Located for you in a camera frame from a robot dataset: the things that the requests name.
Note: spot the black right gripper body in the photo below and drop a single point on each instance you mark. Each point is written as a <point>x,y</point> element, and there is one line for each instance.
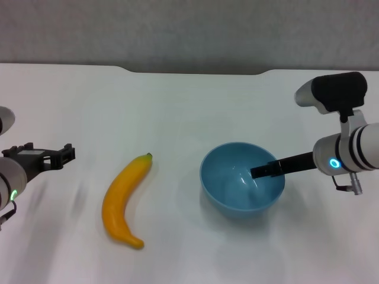
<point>296,164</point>

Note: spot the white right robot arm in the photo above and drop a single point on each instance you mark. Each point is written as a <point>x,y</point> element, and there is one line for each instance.
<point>355,151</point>

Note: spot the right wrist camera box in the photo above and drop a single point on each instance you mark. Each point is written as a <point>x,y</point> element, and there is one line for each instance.
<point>337,90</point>

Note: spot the blue bowl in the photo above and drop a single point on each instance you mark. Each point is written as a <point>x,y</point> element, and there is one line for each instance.
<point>234,195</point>

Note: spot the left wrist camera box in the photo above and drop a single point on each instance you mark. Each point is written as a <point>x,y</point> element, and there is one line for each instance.
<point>6,119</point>

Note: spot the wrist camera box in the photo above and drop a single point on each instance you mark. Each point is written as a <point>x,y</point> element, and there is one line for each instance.
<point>6,119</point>
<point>337,90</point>

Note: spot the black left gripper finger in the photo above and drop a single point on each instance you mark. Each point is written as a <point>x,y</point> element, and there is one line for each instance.
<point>63,155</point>
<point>22,147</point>

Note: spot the yellow banana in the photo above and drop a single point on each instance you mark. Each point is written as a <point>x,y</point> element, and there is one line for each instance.
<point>118,198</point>

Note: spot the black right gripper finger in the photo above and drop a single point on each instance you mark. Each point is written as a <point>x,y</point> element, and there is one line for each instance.
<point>265,170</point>

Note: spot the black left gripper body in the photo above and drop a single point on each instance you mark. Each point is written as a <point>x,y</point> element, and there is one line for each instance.
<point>34,161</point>

